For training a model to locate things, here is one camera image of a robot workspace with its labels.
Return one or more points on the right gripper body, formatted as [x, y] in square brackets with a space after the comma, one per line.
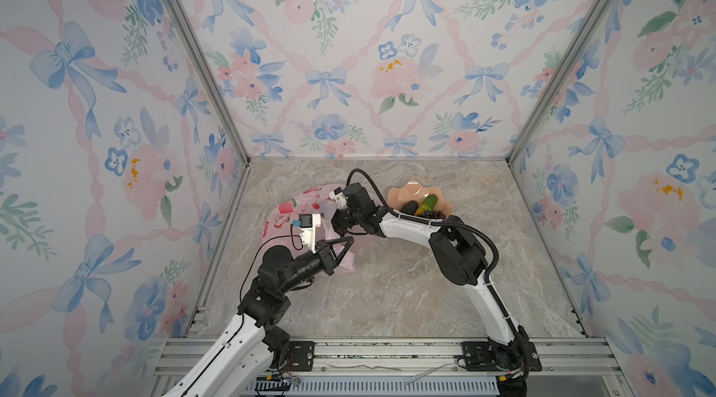
[346, 217]

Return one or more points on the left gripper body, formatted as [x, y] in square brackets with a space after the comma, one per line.
[321, 256]

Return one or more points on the pink plastic bag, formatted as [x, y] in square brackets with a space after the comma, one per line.
[278, 227]

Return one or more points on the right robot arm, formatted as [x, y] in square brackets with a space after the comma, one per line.
[466, 257]

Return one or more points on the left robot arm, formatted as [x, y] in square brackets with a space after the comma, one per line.
[253, 344]

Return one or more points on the pink fruit plate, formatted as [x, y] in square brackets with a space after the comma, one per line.
[414, 191]

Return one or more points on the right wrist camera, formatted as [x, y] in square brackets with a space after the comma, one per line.
[340, 198]

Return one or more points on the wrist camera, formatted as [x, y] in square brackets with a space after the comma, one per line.
[307, 224]
[340, 198]

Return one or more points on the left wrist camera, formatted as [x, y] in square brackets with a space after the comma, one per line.
[307, 224]

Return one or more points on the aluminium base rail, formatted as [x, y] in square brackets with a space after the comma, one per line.
[428, 367]

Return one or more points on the left corner aluminium post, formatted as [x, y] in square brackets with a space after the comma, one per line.
[193, 47]

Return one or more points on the corner aluminium post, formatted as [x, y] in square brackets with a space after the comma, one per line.
[582, 38]
[193, 47]

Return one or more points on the right corner aluminium post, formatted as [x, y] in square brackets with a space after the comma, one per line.
[582, 38]

